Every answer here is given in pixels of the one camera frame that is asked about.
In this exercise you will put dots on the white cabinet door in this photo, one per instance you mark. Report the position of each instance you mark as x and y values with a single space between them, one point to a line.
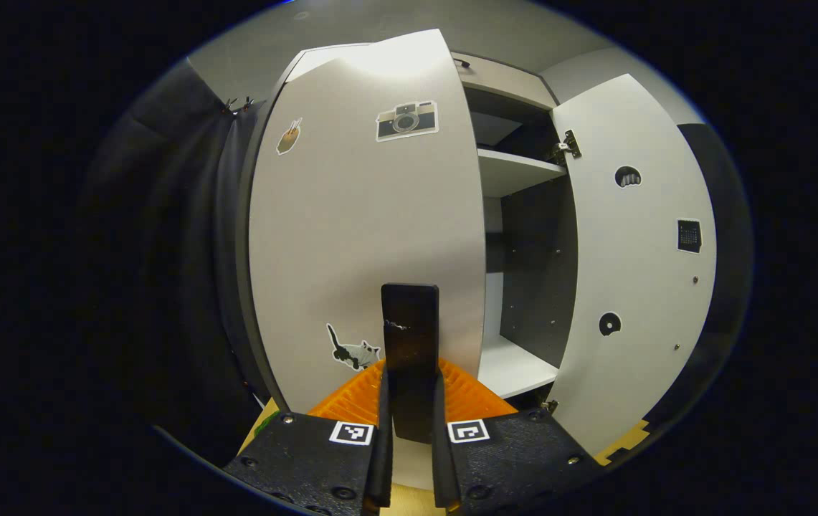
638 287
365 215

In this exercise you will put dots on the metal door hinge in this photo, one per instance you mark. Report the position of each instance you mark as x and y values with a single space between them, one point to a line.
550 406
568 147

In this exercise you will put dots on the green white round object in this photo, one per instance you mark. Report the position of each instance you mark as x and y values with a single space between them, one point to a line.
265 424

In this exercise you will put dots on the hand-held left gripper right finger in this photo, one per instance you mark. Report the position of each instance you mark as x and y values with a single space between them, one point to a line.
444 459

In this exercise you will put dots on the black binder clip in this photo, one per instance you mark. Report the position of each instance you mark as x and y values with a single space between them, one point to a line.
247 104
229 107

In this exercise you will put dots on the white cabinet shelf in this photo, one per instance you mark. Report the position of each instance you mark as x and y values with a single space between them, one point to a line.
512 170
516 369

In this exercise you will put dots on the white cabinet bottom shelf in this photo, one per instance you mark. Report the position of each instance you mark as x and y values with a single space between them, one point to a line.
516 369

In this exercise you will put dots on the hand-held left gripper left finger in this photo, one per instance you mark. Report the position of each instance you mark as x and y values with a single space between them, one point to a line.
380 459

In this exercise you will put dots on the white cabinet drawer front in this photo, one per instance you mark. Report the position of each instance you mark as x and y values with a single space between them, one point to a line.
509 82

